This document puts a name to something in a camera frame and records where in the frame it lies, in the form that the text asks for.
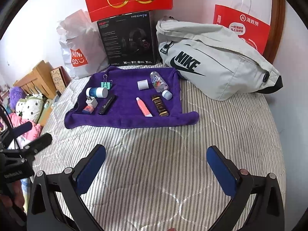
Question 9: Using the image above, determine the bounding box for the black rectangular case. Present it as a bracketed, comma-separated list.
[99, 94, 117, 115]

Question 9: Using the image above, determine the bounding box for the wooden headboard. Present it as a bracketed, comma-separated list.
[13, 60, 56, 99]

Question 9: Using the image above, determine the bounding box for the white paper roll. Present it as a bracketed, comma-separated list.
[137, 79, 149, 91]

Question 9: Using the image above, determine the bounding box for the small white round jar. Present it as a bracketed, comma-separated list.
[162, 90, 173, 101]

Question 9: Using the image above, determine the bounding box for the pink tube with white cap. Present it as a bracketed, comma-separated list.
[136, 97, 152, 117]

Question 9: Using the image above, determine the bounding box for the pink clothing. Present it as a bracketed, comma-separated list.
[9, 113, 43, 148]

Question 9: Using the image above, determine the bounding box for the person's left hand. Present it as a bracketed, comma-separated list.
[1, 180, 25, 211]

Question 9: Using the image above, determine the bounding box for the brown gold rectangular box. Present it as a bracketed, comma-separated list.
[151, 94, 169, 116]

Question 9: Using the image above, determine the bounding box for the purple plush toy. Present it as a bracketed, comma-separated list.
[9, 87, 26, 110]

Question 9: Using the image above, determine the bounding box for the clear bottle with candies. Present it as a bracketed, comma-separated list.
[150, 71, 169, 93]

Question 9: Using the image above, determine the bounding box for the white charger plug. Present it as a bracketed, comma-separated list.
[86, 96, 98, 109]

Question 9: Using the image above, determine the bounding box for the brown patterned notebook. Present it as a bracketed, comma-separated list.
[50, 66, 71, 93]

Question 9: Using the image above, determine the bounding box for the white dotted plush pillow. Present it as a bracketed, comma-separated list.
[15, 93, 44, 124]

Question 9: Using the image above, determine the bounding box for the blue white cylinder container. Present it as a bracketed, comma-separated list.
[86, 87, 109, 99]

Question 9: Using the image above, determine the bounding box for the black Hecate headphone box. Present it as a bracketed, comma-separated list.
[97, 11, 158, 66]

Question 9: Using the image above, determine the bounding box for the white Miniso bag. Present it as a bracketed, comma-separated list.
[56, 9, 109, 79]

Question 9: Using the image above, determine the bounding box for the purple towel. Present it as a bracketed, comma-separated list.
[64, 66, 199, 129]

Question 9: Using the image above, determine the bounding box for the green binder clip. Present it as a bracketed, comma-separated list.
[101, 74, 113, 90]

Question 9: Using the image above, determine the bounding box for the grey Nike bag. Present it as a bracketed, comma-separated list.
[156, 17, 283, 101]

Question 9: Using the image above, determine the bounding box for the pink blue eraser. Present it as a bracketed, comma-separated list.
[82, 105, 95, 115]

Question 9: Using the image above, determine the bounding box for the red paper shopping bag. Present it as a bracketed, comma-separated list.
[213, 0, 270, 54]

